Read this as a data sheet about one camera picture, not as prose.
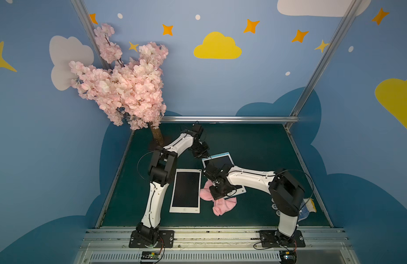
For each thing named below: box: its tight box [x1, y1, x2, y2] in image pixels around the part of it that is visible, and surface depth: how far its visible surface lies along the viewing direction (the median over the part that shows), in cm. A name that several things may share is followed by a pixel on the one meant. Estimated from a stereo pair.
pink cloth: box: [199, 179, 238, 217], surface depth 83 cm
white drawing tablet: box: [169, 168, 202, 214], surface depth 90 cm
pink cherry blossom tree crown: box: [69, 23, 169, 130], surface depth 65 cm
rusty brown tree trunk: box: [148, 122, 165, 147], surface depth 103 cm
